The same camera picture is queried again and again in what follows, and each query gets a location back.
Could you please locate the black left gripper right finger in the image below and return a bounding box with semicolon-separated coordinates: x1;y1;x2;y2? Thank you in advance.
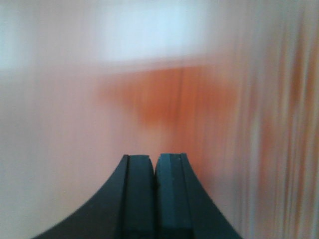
156;153;240;239

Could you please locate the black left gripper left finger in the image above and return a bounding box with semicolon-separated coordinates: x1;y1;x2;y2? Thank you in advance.
37;155;156;239

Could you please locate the brown wooden door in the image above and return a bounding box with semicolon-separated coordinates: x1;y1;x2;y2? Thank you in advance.
0;0;319;239

